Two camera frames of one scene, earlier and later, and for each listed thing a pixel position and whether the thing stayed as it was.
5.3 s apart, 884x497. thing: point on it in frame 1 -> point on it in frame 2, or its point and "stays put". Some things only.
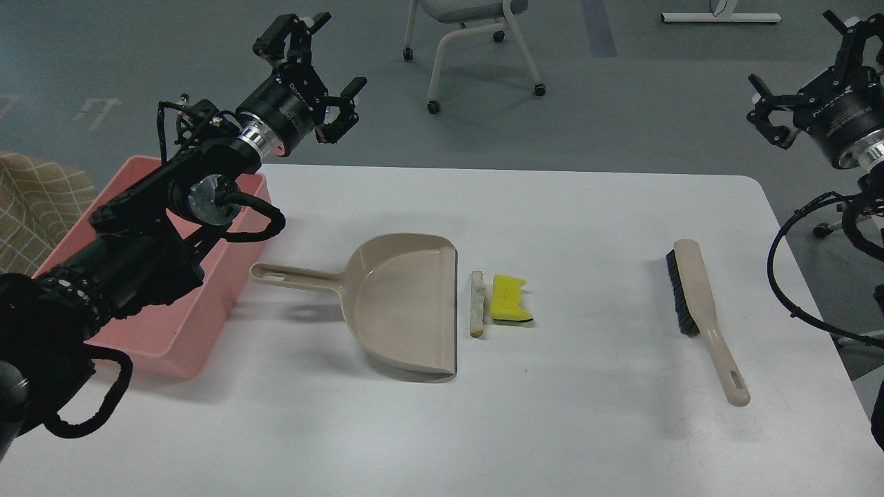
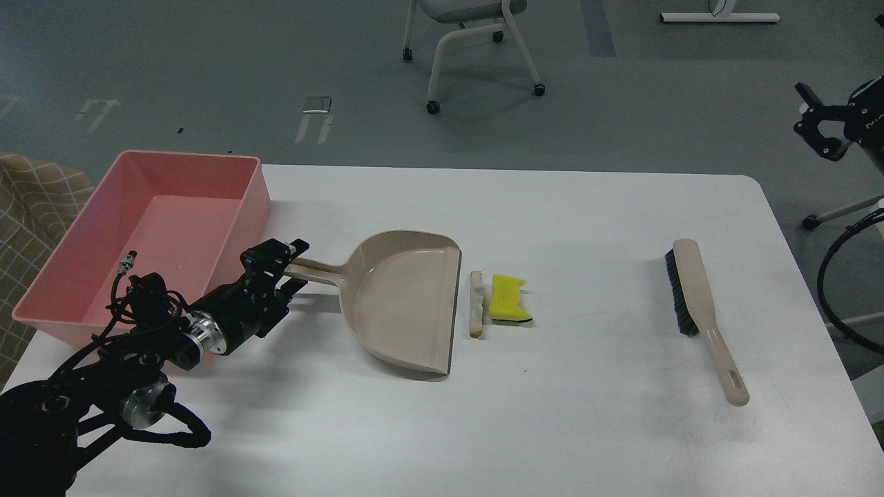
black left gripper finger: [289, 29] -> [272, 256]
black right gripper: [842, 109] -> [865, 119]
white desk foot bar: [730, 17] stays put
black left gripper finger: [330, 132] -> [284, 295]
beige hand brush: [695, 306] stays put
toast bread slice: [477, 304] stays put
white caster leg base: [824, 228] -> [811, 221]
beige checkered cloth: [41, 201] stays put
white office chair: [476, 16] stays put
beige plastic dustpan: [400, 293] stays put
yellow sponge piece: [505, 301] stays put
